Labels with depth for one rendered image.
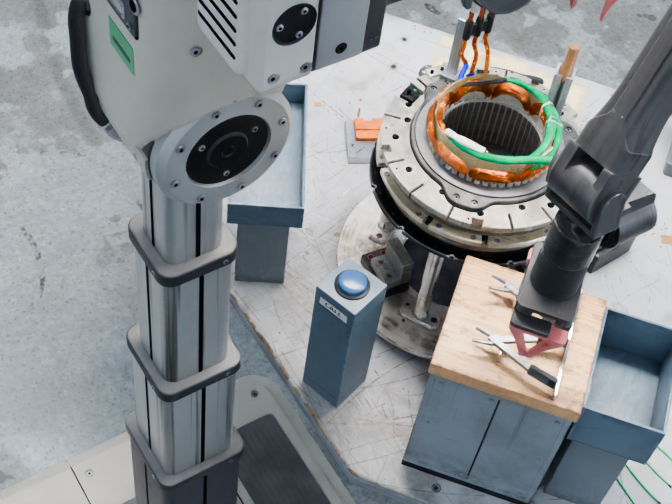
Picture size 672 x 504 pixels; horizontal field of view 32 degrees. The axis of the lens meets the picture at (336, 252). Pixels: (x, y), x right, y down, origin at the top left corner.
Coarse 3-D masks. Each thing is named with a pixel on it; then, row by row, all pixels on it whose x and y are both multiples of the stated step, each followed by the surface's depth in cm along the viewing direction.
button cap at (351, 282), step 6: (348, 270) 159; (354, 270) 159; (342, 276) 158; (348, 276) 158; (354, 276) 158; (360, 276) 159; (342, 282) 158; (348, 282) 158; (354, 282) 158; (360, 282) 158; (366, 282) 158; (342, 288) 157; (348, 288) 157; (354, 288) 157; (360, 288) 157; (348, 294) 157; (354, 294) 157; (360, 294) 158
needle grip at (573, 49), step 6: (570, 48) 163; (576, 48) 163; (570, 54) 164; (576, 54) 164; (564, 60) 165; (570, 60) 164; (564, 66) 166; (570, 66) 165; (564, 72) 166; (570, 72) 166; (564, 78) 167
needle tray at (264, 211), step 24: (288, 96) 179; (288, 144) 175; (288, 168) 172; (240, 192) 168; (264, 192) 168; (288, 192) 169; (240, 216) 164; (264, 216) 163; (288, 216) 163; (240, 240) 180; (264, 240) 180; (240, 264) 185; (264, 264) 185
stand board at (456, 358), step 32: (480, 288) 157; (448, 320) 153; (480, 320) 154; (576, 320) 155; (448, 352) 150; (480, 352) 150; (544, 352) 151; (576, 352) 152; (480, 384) 149; (512, 384) 148; (576, 384) 149; (576, 416) 147
